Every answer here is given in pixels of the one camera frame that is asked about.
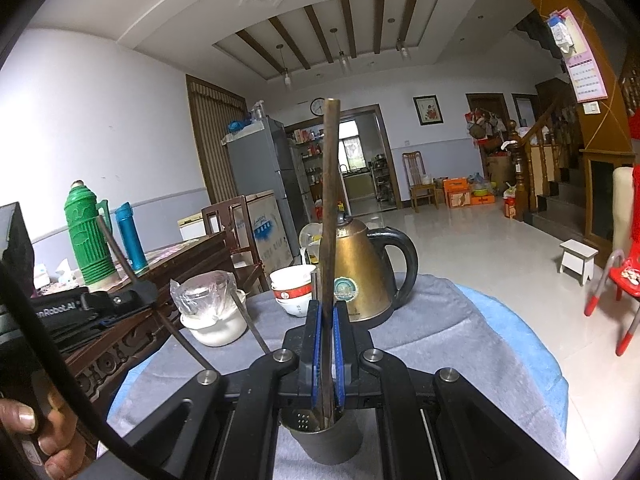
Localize engraved steel chopstick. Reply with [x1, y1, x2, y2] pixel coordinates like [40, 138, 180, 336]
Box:
[311, 269, 323, 431]

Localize blue water bottle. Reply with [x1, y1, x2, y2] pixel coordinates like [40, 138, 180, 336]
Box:
[115, 202, 148, 273]

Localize grey cloth table mat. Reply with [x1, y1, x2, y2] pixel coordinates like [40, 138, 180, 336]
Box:
[107, 275, 568, 479]

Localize dark wooden chopstick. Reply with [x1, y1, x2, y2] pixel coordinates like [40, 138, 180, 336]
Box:
[319, 99, 341, 429]

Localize red child chair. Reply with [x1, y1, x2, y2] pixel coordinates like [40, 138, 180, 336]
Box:
[583, 164, 640, 358]

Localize green thermos flask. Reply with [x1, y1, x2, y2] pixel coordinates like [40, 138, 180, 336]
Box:
[64, 180, 116, 286]

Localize dark carved wooden sideboard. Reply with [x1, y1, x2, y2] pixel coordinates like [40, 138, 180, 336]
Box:
[29, 231, 239, 411]

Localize grey chopstick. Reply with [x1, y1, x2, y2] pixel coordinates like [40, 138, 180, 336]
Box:
[230, 289, 271, 354]

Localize grey refrigerator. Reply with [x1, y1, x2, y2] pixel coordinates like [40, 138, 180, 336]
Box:
[222, 117, 308, 257]

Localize blue table cover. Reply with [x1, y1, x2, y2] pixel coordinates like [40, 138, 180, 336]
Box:
[107, 275, 568, 455]

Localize wooden chair by wall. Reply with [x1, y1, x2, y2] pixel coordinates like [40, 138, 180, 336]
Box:
[401, 151, 438, 212]

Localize pink wall calendar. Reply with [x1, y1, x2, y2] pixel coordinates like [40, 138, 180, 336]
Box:
[547, 8, 608, 103]

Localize white pot with plastic bag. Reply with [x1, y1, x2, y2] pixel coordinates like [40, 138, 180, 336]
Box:
[169, 270, 247, 348]

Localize stacked red white bowls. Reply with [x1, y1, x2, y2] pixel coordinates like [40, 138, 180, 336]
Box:
[269, 264, 316, 318]

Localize round wall clock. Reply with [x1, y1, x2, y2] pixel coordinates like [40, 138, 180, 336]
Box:
[310, 98, 326, 117]

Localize wooden chair near sideboard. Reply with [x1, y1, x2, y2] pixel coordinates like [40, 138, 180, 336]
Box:
[201, 195, 269, 292]

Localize gold electric kettle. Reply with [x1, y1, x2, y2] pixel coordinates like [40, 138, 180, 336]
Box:
[334, 212, 419, 328]

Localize white small stool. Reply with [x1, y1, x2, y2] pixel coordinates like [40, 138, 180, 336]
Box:
[559, 240, 599, 286]

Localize thin dark chopstick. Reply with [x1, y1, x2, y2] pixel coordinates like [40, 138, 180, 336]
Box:
[96, 216, 215, 370]

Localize grey utensil holder cup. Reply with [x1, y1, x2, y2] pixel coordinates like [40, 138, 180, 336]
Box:
[280, 408, 363, 466]

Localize person's left hand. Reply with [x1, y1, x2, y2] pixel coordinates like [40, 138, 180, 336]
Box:
[1, 386, 90, 480]

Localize framed wall picture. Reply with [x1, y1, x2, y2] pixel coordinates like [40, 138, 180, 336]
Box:
[413, 96, 444, 126]

